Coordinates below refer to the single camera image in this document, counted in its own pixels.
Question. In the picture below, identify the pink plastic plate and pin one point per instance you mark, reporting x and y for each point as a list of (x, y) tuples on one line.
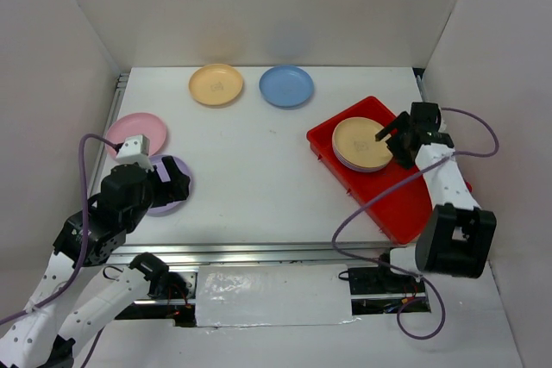
[(147, 124)]

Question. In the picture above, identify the red plastic bin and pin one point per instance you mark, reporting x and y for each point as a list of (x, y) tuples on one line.
[(402, 215)]

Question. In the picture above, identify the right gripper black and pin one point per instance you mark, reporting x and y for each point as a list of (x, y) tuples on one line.
[(401, 123)]

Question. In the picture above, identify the aluminium table frame rail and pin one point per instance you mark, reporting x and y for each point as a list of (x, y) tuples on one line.
[(232, 254)]

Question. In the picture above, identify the yellow plastic plate rear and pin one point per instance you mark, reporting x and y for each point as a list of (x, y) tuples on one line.
[(215, 85)]

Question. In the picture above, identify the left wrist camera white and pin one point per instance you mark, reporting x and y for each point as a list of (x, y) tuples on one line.
[(135, 150)]

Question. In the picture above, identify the yellow plastic plate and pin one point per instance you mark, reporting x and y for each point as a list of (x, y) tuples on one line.
[(215, 85), (353, 139)]

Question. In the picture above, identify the purple plastic plate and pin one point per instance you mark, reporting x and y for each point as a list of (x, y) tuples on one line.
[(362, 169), (156, 161)]

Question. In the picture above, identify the blue plastic plate rear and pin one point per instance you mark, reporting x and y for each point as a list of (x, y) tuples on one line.
[(286, 86)]

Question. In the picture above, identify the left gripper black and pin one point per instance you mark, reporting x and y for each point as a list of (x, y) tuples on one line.
[(177, 189)]

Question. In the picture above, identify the yellow plastic plate front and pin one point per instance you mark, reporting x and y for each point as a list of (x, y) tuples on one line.
[(353, 139)]

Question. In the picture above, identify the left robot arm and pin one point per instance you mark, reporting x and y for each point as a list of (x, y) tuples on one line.
[(51, 331)]

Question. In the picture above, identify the white foam board cover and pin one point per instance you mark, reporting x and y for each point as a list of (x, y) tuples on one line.
[(272, 295)]

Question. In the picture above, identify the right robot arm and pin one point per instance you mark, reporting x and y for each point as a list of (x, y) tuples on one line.
[(457, 238)]

